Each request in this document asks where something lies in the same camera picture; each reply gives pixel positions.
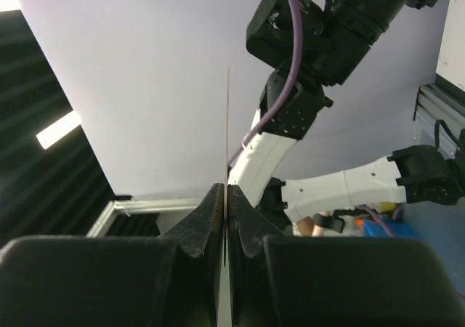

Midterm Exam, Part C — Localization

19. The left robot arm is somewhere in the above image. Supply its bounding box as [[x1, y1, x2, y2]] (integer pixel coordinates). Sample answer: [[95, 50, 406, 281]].
[[228, 0, 464, 233]]

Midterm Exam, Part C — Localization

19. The aluminium table frame rail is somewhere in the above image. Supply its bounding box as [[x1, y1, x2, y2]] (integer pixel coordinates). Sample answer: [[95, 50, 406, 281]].
[[86, 198, 201, 238]]

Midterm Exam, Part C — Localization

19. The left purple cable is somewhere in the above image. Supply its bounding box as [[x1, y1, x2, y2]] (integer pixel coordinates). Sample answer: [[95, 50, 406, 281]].
[[227, 0, 404, 237]]

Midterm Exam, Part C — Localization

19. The gold card from bin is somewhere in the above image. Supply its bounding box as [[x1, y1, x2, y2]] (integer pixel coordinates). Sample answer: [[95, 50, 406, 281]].
[[217, 67, 231, 326]]

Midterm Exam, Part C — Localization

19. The person's forearm with watch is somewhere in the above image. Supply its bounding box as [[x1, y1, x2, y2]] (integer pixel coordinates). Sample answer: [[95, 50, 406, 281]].
[[294, 211, 346, 237]]

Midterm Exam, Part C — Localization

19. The blue box in background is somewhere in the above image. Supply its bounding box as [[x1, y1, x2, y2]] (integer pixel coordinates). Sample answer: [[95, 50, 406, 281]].
[[355, 217, 422, 239]]

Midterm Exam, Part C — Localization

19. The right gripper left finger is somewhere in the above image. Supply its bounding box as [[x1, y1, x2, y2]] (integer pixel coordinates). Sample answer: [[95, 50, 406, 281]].
[[1, 184, 225, 326]]

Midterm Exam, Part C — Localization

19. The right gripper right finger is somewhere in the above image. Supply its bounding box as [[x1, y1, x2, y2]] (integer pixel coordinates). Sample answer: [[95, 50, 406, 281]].
[[227, 185, 464, 326]]

